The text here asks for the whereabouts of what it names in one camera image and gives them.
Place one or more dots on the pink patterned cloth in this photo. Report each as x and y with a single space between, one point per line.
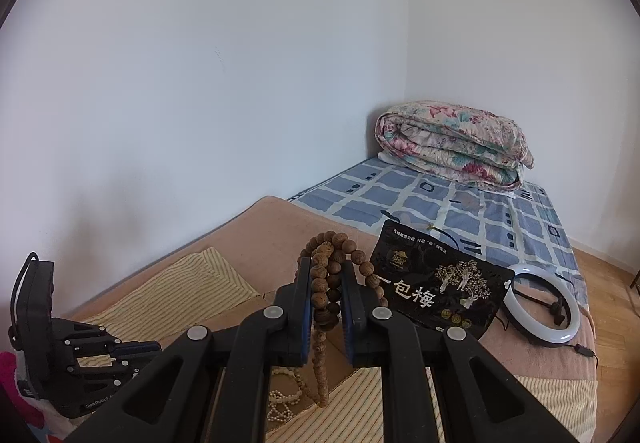
12 383

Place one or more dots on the yellow striped cloth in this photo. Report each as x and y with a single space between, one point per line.
215 273

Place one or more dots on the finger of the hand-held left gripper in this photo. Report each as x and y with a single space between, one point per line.
127 370
137 349

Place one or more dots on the black snack bag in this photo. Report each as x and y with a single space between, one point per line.
440 283

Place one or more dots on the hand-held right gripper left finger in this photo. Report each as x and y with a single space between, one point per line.
306 338

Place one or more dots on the blue checked bed sheet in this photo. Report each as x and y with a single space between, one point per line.
400 193

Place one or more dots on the folded floral quilt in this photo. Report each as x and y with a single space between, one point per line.
450 143

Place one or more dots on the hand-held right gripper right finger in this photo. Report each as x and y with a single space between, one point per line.
346 323

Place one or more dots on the tan blanket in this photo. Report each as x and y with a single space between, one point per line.
270 233

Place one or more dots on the cardboard box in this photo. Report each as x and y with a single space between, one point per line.
334 373

